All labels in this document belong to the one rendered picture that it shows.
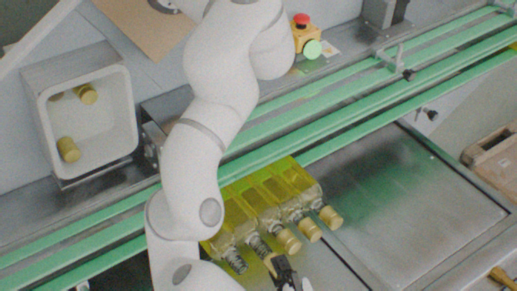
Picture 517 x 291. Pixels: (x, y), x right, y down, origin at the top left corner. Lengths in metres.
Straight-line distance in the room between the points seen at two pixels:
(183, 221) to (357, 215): 0.77
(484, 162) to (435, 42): 3.56
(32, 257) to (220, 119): 0.52
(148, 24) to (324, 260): 0.65
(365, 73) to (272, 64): 0.54
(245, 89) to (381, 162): 0.85
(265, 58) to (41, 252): 0.58
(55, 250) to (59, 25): 0.42
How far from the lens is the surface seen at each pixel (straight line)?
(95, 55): 1.14
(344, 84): 1.41
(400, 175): 1.64
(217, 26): 0.86
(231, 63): 0.83
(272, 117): 1.29
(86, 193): 1.26
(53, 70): 1.12
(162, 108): 1.28
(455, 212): 1.60
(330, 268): 1.37
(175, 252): 0.95
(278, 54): 0.93
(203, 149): 0.84
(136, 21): 1.16
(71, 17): 1.13
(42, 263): 1.20
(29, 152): 1.26
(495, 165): 5.13
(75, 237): 1.22
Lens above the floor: 1.67
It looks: 34 degrees down
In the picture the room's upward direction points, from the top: 135 degrees clockwise
